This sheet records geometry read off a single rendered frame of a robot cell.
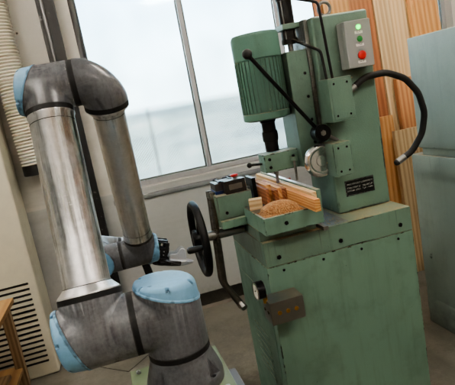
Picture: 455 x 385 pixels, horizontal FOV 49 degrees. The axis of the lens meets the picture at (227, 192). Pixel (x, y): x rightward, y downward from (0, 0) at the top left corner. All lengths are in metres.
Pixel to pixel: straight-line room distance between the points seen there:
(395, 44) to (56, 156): 2.67
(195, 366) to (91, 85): 0.71
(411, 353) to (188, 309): 1.16
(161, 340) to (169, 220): 2.00
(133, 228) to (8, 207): 1.39
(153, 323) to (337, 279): 0.87
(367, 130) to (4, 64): 1.87
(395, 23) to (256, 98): 1.91
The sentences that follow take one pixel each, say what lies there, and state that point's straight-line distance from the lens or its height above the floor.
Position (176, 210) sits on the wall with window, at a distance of 3.12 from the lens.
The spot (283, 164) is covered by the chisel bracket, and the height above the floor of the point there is 1.02.
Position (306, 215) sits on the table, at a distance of 1.66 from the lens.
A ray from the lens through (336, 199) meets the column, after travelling 1.91.
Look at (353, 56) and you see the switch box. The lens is 1.84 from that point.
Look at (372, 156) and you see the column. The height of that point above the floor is 0.99.
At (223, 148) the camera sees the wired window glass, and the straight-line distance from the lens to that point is 3.22.
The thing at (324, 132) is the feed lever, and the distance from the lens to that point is 1.79.
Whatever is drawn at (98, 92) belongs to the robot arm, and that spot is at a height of 1.37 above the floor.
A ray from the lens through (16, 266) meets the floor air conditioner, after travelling 2.87.
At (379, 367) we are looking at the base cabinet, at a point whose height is 0.22.
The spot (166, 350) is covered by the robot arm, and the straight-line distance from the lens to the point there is 1.20.
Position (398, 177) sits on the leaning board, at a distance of 3.34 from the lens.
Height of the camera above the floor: 1.31
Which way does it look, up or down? 11 degrees down
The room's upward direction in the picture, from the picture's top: 11 degrees counter-clockwise
